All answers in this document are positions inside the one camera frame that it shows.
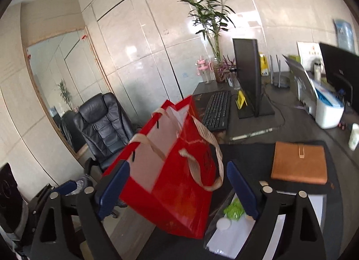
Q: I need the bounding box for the black monitor right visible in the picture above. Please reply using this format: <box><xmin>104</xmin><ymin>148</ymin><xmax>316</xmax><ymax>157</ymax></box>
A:
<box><xmin>319</xmin><ymin>43</ymin><xmax>358</xmax><ymax>112</ymax></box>

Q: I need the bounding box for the white paper cup green print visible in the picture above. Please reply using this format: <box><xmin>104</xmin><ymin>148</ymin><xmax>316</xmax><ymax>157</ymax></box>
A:
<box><xmin>348</xmin><ymin>123</ymin><xmax>359</xmax><ymax>151</ymax></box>

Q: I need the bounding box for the yellow snack bag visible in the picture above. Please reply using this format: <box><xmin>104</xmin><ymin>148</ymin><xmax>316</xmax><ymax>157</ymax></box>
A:
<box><xmin>259</xmin><ymin>53</ymin><xmax>269</xmax><ymax>77</ymax></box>

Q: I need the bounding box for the pink water bottle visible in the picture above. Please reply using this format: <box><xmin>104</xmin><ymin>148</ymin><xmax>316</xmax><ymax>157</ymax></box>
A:
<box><xmin>195</xmin><ymin>56</ymin><xmax>214</xmax><ymax>83</ymax></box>

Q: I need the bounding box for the red paper gift bag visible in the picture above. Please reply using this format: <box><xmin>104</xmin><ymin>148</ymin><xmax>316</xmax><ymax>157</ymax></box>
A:
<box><xmin>103</xmin><ymin>96</ymin><xmax>224</xmax><ymax>239</ymax></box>

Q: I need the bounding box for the black leather armchair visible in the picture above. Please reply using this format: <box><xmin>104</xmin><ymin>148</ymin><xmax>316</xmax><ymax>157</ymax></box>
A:
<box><xmin>73</xmin><ymin>92</ymin><xmax>135</xmax><ymax>176</ymax></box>

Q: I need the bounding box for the black wifi router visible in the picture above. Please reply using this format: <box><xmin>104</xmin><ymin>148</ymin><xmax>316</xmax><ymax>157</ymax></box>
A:
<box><xmin>269</xmin><ymin>55</ymin><xmax>290</xmax><ymax>88</ymax></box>

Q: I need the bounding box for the wall mirror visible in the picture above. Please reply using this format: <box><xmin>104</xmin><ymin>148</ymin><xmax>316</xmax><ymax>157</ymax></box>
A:
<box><xmin>26</xmin><ymin>29</ymin><xmax>109</xmax><ymax>158</ymax></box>

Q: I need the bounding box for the black monitor left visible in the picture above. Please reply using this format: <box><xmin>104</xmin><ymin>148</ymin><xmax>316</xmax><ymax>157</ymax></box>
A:
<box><xmin>232</xmin><ymin>38</ymin><xmax>275</xmax><ymax>119</ymax></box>

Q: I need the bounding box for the green crumpled wrapper left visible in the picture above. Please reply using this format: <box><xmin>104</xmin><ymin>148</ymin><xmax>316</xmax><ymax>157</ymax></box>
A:
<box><xmin>223</xmin><ymin>198</ymin><xmax>245</xmax><ymax>221</ymax></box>

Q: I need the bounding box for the bamboo plant in vase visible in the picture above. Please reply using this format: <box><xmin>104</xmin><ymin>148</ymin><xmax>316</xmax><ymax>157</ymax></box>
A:
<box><xmin>180</xmin><ymin>0</ymin><xmax>236</xmax><ymax>83</ymax></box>

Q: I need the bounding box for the black keyboard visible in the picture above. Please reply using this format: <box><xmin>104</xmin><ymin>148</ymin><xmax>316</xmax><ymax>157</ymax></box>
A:
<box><xmin>202</xmin><ymin>91</ymin><xmax>231</xmax><ymax>132</ymax></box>

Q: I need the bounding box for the black monitor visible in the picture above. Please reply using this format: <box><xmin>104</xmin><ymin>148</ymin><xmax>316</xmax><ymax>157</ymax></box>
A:
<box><xmin>232</xmin><ymin>38</ymin><xmax>275</xmax><ymax>119</ymax></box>
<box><xmin>319</xmin><ymin>43</ymin><xmax>358</xmax><ymax>112</ymax></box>

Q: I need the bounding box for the black desk mat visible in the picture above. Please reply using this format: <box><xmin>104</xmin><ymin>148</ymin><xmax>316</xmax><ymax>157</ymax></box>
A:
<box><xmin>134</xmin><ymin>140</ymin><xmax>344</xmax><ymax>260</ymax></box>

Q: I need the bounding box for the white printer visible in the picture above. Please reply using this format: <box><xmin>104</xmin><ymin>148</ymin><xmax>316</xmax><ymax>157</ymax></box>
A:
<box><xmin>284</xmin><ymin>56</ymin><xmax>344</xmax><ymax>130</ymax></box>

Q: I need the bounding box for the purple leaf plant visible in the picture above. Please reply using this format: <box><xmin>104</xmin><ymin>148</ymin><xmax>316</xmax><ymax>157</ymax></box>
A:
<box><xmin>219</xmin><ymin>55</ymin><xmax>237</xmax><ymax>82</ymax></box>

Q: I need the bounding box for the black power cable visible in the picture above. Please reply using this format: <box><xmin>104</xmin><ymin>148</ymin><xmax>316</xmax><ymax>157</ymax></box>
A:
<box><xmin>229</xmin><ymin>84</ymin><xmax>287</xmax><ymax>140</ymax></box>

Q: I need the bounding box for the brown leather notebook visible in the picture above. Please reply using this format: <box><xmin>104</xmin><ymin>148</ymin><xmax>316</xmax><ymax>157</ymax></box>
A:
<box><xmin>271</xmin><ymin>142</ymin><xmax>328</xmax><ymax>185</ymax></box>

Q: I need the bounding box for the blue water jug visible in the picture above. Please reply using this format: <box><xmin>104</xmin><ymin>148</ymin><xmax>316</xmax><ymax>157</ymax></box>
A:
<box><xmin>334</xmin><ymin>19</ymin><xmax>355</xmax><ymax>54</ymax></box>

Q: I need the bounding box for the white paper stack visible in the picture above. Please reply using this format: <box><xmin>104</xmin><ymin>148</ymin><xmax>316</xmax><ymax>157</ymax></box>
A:
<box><xmin>204</xmin><ymin>184</ymin><xmax>326</xmax><ymax>259</ymax></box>

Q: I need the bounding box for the yellow phone stand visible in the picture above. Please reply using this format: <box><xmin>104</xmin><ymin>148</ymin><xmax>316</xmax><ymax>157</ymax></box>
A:
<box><xmin>236</xmin><ymin>90</ymin><xmax>248</xmax><ymax>110</ymax></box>

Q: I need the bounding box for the white round lid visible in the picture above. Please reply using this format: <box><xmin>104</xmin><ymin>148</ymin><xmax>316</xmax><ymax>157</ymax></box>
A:
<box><xmin>216</xmin><ymin>217</ymin><xmax>231</xmax><ymax>231</ymax></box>

